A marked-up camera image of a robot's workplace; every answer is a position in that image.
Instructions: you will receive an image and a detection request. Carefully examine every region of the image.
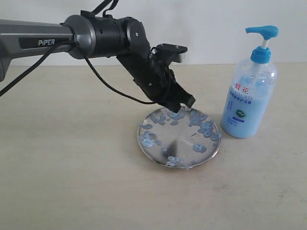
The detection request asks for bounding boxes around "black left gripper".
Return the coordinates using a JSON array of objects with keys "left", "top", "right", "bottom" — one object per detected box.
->
[{"left": 116, "top": 46, "right": 196, "bottom": 113}]

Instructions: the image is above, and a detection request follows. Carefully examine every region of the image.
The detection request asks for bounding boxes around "blue pump lotion bottle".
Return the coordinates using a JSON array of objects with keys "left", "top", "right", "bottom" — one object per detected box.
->
[{"left": 221, "top": 25, "right": 279, "bottom": 138}]

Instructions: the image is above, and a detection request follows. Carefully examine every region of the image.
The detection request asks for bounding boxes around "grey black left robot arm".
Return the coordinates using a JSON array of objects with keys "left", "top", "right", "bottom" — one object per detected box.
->
[{"left": 0, "top": 15, "right": 195, "bottom": 113}]

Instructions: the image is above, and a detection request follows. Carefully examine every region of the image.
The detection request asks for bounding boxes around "round steel plate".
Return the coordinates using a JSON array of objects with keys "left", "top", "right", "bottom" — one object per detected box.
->
[{"left": 136, "top": 106, "right": 222, "bottom": 170}]

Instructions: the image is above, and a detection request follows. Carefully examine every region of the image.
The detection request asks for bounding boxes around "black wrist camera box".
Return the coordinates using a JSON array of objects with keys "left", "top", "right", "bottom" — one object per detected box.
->
[{"left": 155, "top": 44, "right": 188, "bottom": 66}]

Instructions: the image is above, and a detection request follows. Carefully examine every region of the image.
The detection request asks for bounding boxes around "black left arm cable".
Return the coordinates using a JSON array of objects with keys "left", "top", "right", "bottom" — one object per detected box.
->
[{"left": 0, "top": 0, "right": 154, "bottom": 105}]

